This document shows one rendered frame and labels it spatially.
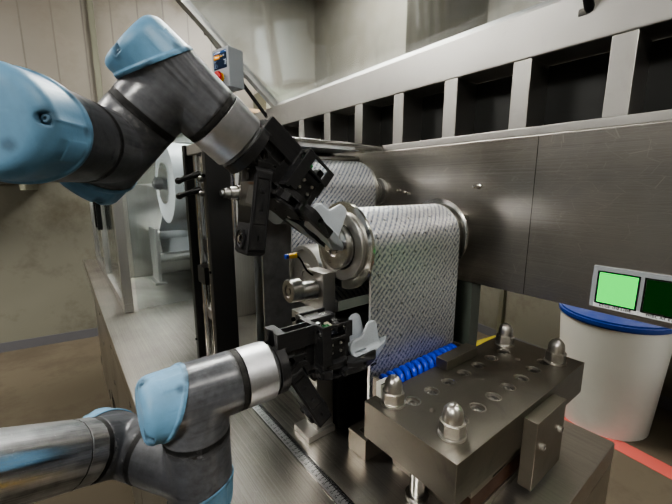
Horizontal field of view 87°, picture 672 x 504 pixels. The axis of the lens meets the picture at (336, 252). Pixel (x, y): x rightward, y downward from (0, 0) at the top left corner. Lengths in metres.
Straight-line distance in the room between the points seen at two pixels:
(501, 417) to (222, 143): 0.51
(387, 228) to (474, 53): 0.44
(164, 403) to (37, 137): 0.27
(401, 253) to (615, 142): 0.37
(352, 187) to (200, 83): 0.48
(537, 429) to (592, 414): 1.95
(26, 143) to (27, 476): 0.32
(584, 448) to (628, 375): 1.64
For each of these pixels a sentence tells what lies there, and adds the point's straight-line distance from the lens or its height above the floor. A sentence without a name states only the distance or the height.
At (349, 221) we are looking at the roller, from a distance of 0.57.
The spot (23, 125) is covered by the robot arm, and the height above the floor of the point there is 1.39.
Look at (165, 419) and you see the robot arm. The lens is 0.43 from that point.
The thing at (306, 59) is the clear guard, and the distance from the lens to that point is 1.25.
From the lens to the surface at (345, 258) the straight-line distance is 0.56.
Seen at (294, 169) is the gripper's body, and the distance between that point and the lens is 0.48.
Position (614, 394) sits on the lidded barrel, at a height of 0.27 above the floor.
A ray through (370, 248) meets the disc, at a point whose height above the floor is 1.25.
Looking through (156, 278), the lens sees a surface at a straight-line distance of 1.49.
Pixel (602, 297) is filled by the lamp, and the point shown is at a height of 1.17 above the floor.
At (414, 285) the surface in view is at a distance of 0.65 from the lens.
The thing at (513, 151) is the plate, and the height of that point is 1.41.
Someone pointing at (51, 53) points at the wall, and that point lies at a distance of 3.91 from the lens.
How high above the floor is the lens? 1.35
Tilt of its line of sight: 10 degrees down
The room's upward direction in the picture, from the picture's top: straight up
